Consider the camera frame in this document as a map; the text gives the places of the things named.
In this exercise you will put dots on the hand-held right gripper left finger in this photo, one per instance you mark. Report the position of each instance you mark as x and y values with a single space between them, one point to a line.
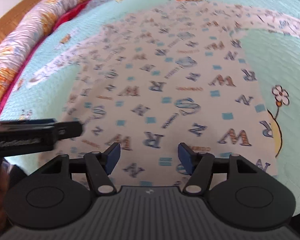
112 158

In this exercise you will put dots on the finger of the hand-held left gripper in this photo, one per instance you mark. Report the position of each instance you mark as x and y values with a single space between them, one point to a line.
68 130

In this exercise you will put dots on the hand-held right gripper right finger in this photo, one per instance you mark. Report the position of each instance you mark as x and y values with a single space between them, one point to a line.
186 158

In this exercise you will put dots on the letter-print white shirt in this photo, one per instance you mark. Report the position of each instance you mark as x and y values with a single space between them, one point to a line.
177 80

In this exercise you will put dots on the person's left hand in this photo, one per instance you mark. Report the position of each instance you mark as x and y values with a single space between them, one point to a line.
2 187

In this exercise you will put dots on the floral pink pillow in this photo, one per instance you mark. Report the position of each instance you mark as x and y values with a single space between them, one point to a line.
27 35

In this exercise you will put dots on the red bed cloth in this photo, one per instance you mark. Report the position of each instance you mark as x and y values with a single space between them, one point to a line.
65 15

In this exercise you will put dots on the wooden headboard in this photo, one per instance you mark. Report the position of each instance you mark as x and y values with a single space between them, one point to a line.
12 22

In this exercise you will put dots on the bee-print green blanket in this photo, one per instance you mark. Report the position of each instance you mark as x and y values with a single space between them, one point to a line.
277 62

